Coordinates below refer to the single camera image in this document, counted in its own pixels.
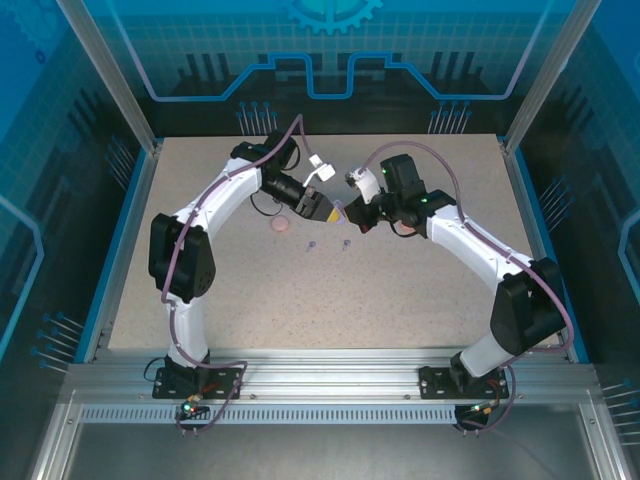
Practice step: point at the purple round earbud case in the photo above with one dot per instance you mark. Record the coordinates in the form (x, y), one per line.
(342, 218)

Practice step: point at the pink round earbud case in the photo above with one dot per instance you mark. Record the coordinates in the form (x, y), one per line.
(280, 225)

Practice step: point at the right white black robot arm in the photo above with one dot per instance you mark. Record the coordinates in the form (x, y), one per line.
(475, 240)

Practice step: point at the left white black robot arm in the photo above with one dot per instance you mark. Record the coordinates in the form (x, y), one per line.
(220, 190)

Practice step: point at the blue table side strip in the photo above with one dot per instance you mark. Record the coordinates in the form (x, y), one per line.
(544, 240)
(118, 240)

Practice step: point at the small connector board with lights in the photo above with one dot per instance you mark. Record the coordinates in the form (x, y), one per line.
(190, 409)
(482, 410)

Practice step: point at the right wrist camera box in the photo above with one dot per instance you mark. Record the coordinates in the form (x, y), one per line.
(367, 185)

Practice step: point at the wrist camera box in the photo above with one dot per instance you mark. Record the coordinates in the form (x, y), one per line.
(367, 185)
(325, 172)

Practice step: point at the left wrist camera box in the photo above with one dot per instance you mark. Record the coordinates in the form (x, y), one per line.
(325, 172)

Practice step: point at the aluminium mounting rail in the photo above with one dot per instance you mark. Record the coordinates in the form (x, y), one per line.
(330, 375)

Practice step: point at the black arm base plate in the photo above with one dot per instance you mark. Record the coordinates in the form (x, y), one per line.
(435, 382)
(225, 387)

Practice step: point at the aluminium frame post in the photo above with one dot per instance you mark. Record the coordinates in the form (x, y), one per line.
(550, 75)
(112, 75)

